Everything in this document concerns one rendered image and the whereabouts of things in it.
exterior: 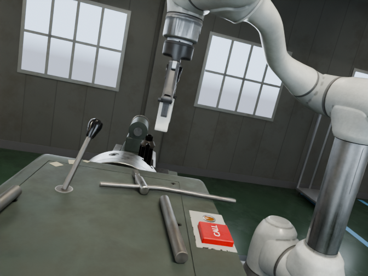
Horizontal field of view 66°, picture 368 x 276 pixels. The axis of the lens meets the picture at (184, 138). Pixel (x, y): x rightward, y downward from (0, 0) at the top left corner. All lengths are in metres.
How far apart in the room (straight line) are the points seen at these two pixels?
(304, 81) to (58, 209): 0.75
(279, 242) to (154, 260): 0.75
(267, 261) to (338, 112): 0.60
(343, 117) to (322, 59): 4.26
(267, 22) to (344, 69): 4.77
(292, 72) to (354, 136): 0.25
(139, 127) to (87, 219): 1.53
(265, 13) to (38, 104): 4.05
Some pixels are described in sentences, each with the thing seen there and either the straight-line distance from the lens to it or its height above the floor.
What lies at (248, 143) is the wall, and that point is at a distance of 4.79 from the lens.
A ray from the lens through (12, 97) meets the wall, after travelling 4.59.
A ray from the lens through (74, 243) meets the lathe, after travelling 0.50.
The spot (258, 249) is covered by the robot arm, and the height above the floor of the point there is 0.96.
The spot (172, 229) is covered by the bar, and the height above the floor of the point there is 1.27.
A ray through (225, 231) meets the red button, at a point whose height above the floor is 1.27.
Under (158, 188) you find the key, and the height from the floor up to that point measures 1.27.
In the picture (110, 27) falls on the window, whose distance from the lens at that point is 4.27.
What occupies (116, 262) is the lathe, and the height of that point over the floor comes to 1.26.
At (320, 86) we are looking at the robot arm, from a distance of 0.99.
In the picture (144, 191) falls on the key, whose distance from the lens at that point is 0.68.
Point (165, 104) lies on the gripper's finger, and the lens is 0.66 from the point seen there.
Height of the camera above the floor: 1.54
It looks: 13 degrees down
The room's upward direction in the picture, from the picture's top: 12 degrees clockwise
